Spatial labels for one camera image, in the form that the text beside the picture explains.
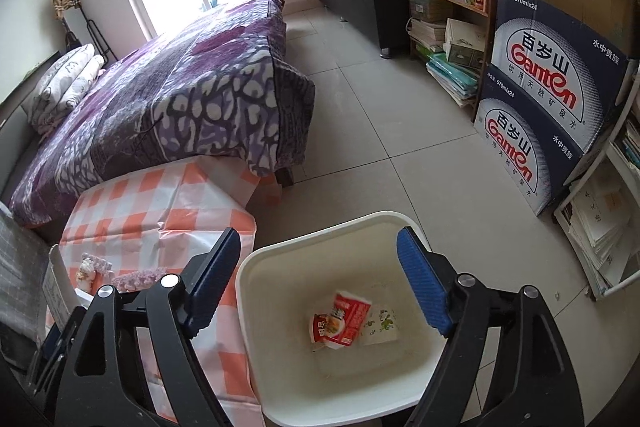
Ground dark bed headboard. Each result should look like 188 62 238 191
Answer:
0 49 63 202

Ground pink crochet piece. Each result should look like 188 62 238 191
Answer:
110 271 161 292

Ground orange white checked tablecloth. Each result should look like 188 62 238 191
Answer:
59 157 283 427

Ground white open carton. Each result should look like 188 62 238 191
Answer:
42 244 93 343

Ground navy water bottle carton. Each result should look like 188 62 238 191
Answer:
487 0 633 152
472 63 586 218

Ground grey checked storage box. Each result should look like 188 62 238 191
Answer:
0 202 51 348

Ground red snack packet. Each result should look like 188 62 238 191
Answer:
311 291 373 350

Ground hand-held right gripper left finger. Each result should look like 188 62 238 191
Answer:
62 227 242 427

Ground white box with green print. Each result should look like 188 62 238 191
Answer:
444 18 488 68

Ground books on white rack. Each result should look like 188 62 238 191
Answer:
620 107 640 168

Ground stack of lying books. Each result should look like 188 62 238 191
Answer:
407 0 451 58

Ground plaid bag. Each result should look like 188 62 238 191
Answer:
52 0 82 20

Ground small pale figurine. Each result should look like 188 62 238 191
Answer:
76 254 113 293

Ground black metal rack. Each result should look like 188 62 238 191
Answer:
62 4 118 62

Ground white patterned pillows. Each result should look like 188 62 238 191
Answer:
30 43 107 135

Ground purple patterned blanket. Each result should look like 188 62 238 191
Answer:
9 0 317 229

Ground white plastic waste bin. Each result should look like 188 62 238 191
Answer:
235 211 453 427

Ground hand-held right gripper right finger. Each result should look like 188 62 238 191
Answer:
396 227 586 427

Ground stack of teal folders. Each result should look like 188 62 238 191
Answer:
425 52 481 108

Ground stack of white papers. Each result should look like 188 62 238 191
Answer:
567 177 638 295

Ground white paper with green print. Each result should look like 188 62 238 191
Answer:
362 304 401 347

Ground white shelf rack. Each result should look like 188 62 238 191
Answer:
552 57 640 303

